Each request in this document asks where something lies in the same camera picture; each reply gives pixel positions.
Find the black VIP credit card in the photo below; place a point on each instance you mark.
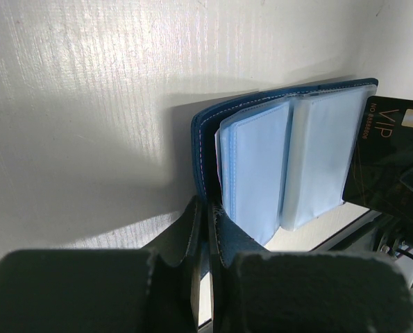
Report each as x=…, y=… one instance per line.
x=381, y=173

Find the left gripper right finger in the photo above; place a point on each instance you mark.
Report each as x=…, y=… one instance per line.
x=313, y=295

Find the blue leather card holder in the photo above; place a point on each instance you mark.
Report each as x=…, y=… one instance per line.
x=276, y=159

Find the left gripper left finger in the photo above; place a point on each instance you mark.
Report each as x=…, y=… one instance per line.
x=151, y=289

